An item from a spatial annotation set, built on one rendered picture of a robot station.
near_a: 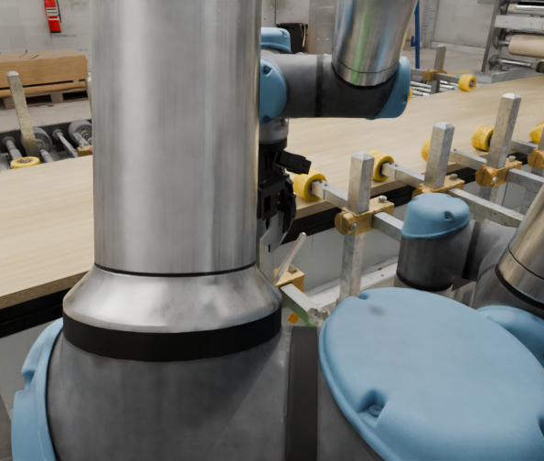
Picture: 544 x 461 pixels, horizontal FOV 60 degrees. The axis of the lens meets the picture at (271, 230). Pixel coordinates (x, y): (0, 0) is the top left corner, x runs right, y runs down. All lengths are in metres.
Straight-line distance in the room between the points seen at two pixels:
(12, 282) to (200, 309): 0.85
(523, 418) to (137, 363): 0.17
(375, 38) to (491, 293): 0.27
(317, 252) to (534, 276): 0.93
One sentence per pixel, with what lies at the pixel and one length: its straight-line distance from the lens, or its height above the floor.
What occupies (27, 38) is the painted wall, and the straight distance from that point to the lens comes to 7.95.
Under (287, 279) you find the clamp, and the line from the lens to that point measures 0.98.
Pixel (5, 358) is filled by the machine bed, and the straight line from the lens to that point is 1.11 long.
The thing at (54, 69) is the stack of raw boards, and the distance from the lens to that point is 6.73.
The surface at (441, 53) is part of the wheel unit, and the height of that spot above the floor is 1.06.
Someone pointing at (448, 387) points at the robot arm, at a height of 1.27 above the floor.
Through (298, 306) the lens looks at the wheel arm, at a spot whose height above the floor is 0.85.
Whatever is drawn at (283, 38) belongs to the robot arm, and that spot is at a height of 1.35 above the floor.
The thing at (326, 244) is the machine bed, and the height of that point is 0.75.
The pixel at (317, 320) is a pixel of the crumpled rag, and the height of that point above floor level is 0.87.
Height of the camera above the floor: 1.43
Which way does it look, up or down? 28 degrees down
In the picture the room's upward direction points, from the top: straight up
